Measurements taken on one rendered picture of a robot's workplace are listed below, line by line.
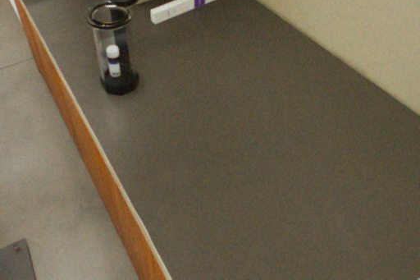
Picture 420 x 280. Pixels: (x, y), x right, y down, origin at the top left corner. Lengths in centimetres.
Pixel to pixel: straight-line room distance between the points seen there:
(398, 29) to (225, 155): 52
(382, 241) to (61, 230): 138
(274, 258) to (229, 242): 8
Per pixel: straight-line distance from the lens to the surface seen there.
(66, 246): 188
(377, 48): 115
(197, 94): 101
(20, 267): 188
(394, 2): 109
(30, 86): 256
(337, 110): 105
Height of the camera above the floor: 166
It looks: 43 degrees down
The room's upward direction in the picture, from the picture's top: 3 degrees counter-clockwise
